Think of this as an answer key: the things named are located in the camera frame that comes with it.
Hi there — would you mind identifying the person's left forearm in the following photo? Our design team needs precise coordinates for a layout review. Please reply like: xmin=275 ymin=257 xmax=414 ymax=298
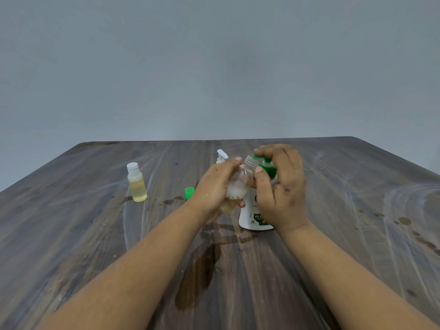
xmin=36 ymin=200 xmax=217 ymax=330

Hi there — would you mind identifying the person's right forearm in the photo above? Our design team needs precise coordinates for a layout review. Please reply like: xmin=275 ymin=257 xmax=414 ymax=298
xmin=277 ymin=220 xmax=440 ymax=330

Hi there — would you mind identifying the small bottle yellow liquid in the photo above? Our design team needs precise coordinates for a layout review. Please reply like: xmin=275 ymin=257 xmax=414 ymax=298
xmin=126 ymin=162 xmax=148 ymax=203

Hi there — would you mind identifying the small clear plastic bottle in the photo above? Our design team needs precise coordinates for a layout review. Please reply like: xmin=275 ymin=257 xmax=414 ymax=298
xmin=220 ymin=155 xmax=257 ymax=213

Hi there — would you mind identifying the white soap bottle green pump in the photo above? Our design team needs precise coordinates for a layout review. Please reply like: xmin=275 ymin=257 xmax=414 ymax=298
xmin=239 ymin=155 xmax=278 ymax=231

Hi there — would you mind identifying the person's left hand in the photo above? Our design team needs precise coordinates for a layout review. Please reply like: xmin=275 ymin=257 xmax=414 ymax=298
xmin=191 ymin=157 xmax=245 ymax=224

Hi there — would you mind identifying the person's right hand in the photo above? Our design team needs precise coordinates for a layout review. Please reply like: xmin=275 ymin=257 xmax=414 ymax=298
xmin=250 ymin=144 xmax=308 ymax=234

